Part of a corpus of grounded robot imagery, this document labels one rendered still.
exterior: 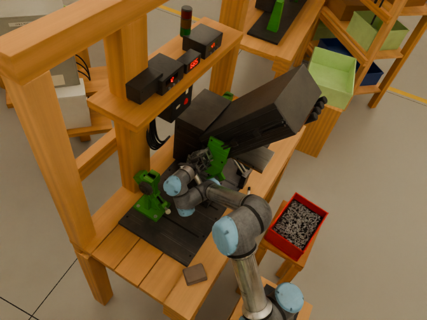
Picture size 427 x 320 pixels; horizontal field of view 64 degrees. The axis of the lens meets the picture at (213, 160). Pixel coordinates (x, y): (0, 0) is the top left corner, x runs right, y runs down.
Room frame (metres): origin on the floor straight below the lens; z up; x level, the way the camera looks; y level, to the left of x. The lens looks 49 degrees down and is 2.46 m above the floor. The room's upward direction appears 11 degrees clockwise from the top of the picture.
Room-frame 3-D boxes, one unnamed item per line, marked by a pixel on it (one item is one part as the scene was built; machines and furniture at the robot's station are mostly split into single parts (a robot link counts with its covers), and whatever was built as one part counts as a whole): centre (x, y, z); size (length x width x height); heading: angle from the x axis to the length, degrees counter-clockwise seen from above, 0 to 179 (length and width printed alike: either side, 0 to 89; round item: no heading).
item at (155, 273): (1.24, 0.01, 0.44); 1.49 x 0.70 x 0.88; 158
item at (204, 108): (1.40, 0.10, 1.07); 0.30 x 0.18 x 0.34; 158
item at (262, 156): (1.28, -0.11, 1.11); 0.39 x 0.16 x 0.03; 68
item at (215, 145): (1.15, -0.02, 1.17); 0.13 x 0.12 x 0.20; 158
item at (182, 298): (1.14, -0.25, 0.82); 1.50 x 0.14 x 0.15; 158
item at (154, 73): (1.06, 0.32, 1.59); 0.15 x 0.07 x 0.07; 158
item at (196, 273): (0.62, -0.02, 0.91); 0.10 x 0.08 x 0.03; 119
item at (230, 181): (1.24, 0.01, 0.89); 1.10 x 0.42 x 0.02; 158
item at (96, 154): (1.38, 0.36, 1.23); 1.30 x 0.05 x 0.09; 158
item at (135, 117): (1.34, 0.26, 1.52); 0.90 x 0.25 x 0.04; 158
